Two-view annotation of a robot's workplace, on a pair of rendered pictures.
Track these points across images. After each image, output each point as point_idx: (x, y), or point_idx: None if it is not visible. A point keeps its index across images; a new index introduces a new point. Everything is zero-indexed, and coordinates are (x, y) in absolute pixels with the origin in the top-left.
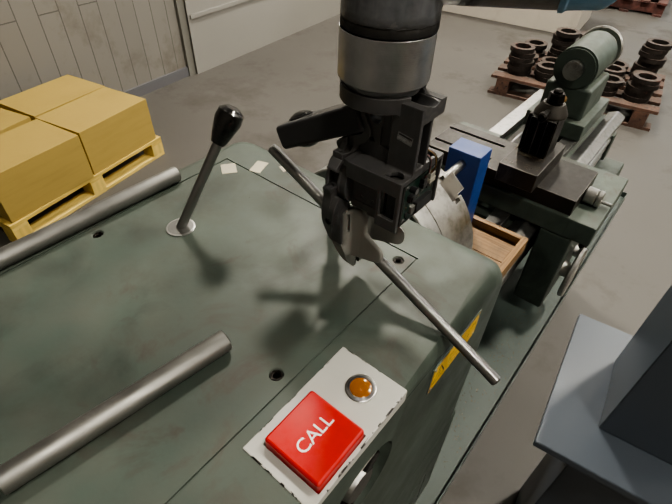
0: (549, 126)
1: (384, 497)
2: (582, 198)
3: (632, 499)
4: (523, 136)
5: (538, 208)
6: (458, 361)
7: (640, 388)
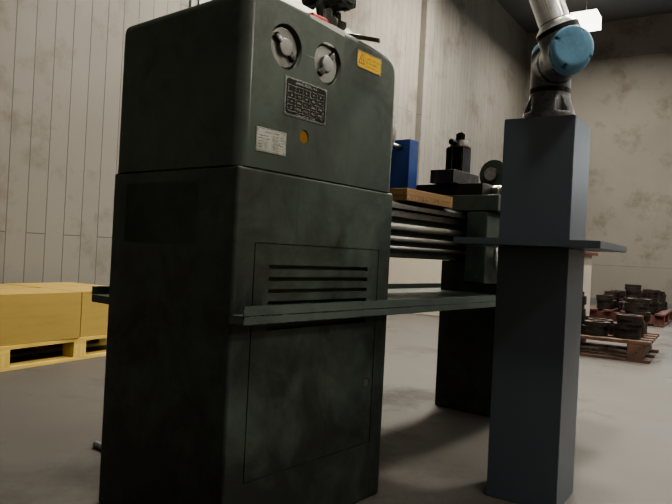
0: (458, 149)
1: (341, 137)
2: (491, 192)
3: (516, 244)
4: (446, 164)
5: (462, 196)
6: (375, 88)
7: (504, 184)
